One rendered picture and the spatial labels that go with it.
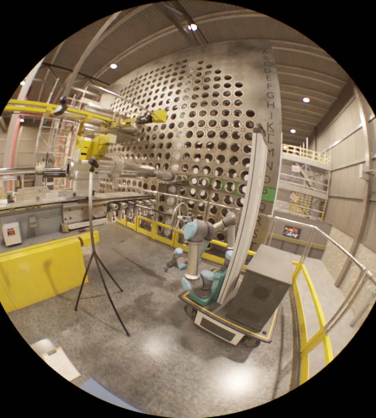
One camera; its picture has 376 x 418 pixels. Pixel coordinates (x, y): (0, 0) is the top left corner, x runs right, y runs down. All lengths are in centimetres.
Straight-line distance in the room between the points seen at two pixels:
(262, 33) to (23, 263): 1035
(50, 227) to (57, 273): 57
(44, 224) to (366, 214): 956
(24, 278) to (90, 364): 100
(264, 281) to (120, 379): 128
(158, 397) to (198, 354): 53
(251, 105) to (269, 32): 642
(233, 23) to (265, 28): 151
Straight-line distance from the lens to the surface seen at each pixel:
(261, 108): 358
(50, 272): 182
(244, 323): 132
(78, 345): 156
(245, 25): 910
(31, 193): 200
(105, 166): 188
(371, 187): 839
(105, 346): 150
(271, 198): 306
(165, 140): 407
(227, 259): 159
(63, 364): 154
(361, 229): 816
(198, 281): 112
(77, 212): 206
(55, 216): 202
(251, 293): 110
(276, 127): 336
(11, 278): 183
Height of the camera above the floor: 134
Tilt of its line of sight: 12 degrees down
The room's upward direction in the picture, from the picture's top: 8 degrees clockwise
